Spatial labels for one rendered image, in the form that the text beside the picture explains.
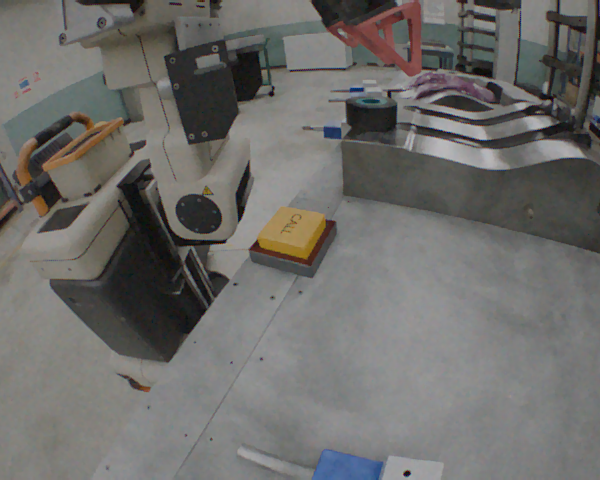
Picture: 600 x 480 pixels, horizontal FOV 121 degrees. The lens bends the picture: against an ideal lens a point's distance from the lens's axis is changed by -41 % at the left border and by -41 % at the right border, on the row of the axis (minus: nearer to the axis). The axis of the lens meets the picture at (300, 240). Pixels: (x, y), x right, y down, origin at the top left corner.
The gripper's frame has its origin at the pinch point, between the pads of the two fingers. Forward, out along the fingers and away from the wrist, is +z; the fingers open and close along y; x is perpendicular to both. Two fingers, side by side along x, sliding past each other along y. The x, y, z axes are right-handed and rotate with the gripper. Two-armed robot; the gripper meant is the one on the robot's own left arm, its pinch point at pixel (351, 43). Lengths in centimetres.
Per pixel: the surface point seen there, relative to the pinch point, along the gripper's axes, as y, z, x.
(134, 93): 418, -123, 329
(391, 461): -76, 10, 12
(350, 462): -76, 10, 15
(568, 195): -54, 21, -15
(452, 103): -15.2, 20.7, -13.5
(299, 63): 654, 49, 75
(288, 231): -53, 8, 20
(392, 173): -44.0, 12.8, 7.3
